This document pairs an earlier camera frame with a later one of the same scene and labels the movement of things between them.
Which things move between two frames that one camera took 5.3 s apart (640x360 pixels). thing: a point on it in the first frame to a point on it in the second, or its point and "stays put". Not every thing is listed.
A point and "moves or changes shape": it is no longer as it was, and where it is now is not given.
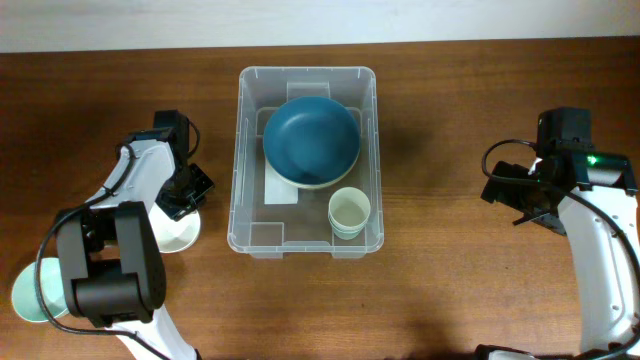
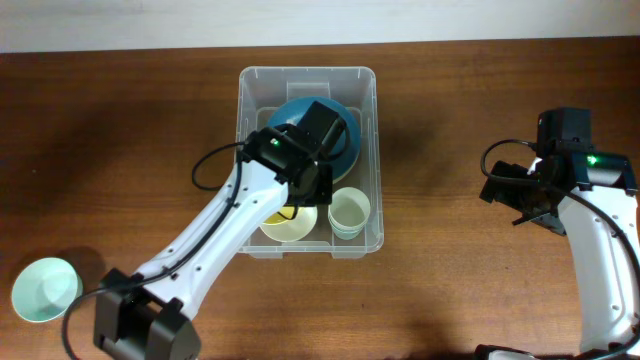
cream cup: x=349 y=207 stays put
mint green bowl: x=24 y=294 stays put
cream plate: x=313 y=186 moves or changes shape
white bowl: x=173 y=236 to x=295 y=229
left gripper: x=182 y=208 to x=326 y=188
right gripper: x=507 y=194 stays put
